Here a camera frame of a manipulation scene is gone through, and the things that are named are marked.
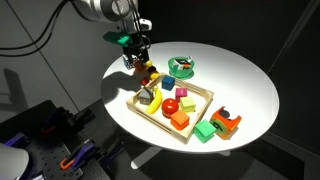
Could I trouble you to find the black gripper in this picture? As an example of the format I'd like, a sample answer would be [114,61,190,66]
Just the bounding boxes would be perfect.
[122,32,151,69]

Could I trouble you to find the grey white robot base link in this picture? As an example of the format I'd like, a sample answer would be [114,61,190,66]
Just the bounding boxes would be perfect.
[0,143,30,180]

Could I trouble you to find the wooden tray box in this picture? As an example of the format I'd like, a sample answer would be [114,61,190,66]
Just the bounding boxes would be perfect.
[125,72,215,145]

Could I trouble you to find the orange shape sorter box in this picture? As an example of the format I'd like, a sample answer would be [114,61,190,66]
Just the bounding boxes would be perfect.
[209,105,243,140]

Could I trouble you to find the green plastic bowl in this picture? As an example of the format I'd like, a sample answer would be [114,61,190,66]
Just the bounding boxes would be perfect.
[167,55,196,80]

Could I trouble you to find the grey house-shaped block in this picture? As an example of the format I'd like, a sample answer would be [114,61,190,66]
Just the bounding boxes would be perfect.
[137,87,155,106]

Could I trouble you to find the black white toy block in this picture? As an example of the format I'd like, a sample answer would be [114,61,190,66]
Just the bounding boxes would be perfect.
[174,56,195,71]

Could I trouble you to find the yellow toy banana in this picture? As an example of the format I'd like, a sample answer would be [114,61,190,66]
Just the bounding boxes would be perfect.
[145,85,163,115]

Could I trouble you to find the pink cube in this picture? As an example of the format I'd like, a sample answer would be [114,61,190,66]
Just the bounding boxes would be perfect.
[174,87,189,103]

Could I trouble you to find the red toy tomato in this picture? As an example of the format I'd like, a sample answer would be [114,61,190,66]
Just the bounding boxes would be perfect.
[161,97,180,119]

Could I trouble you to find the yellow-green cube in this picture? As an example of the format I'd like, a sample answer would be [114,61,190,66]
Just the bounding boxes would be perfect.
[179,96,197,114]

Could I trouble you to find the orange cube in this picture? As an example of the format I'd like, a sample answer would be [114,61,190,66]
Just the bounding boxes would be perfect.
[170,109,191,131]

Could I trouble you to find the purple black spring clamp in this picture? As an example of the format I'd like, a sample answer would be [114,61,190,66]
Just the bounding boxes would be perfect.
[59,138,126,171]
[39,105,98,135]

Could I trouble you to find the teal green cube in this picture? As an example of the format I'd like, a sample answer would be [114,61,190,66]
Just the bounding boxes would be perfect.
[193,119,217,144]

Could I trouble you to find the white table base legs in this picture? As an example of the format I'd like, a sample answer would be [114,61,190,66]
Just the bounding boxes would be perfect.
[130,146,232,170]

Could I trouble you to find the dark grey stand plate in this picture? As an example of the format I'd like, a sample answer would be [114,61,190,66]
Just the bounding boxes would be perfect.
[0,99,116,180]

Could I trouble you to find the black perforated pegboard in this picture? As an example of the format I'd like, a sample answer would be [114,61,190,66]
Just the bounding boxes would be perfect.
[18,133,84,180]

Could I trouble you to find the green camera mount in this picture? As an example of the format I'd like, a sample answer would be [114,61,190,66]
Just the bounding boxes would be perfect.
[102,31,133,47]

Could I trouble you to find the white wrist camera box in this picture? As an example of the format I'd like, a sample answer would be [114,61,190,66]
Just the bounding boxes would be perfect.
[139,18,153,32]

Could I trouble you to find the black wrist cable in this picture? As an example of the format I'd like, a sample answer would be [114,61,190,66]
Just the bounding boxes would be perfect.
[128,0,152,49]

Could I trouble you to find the black hanging cable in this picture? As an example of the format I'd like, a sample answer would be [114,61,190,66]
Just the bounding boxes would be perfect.
[0,0,73,58]
[0,0,66,51]

